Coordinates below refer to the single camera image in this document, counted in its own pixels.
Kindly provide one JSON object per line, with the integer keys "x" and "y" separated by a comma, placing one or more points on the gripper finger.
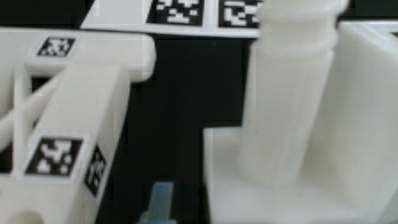
{"x": 157, "y": 214}

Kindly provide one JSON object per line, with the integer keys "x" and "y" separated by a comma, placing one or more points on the white chair back part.
{"x": 67, "y": 72}

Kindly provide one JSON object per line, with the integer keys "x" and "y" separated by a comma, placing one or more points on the white chair seat part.
{"x": 301, "y": 167}

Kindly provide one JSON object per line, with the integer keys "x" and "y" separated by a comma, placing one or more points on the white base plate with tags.
{"x": 216, "y": 18}

